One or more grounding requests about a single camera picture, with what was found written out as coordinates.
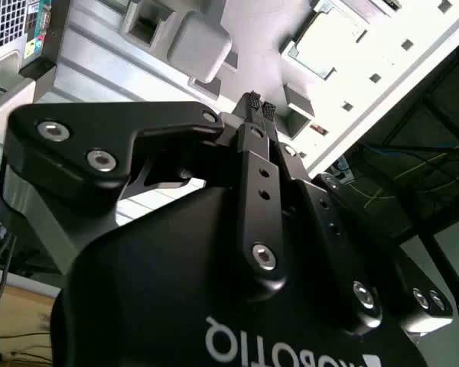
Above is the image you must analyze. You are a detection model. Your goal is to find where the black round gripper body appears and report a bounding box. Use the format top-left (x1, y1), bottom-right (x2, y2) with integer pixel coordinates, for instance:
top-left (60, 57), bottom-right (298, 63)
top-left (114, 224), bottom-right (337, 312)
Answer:
top-left (49, 186), bottom-right (441, 367)

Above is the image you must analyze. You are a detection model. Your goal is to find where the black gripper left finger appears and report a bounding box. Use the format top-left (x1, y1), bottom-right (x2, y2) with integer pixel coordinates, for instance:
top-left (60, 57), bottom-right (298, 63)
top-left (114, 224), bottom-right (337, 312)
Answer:
top-left (0, 89), bottom-right (288, 302)

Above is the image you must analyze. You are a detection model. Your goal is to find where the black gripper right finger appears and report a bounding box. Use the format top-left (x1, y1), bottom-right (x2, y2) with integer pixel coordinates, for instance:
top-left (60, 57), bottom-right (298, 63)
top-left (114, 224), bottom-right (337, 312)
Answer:
top-left (262, 101), bottom-right (455, 337)

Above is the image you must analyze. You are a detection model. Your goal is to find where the silver CPU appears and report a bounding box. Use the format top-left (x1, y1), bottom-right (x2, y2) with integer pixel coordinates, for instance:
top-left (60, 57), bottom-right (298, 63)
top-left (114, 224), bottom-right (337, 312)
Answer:
top-left (286, 9), bottom-right (368, 80)

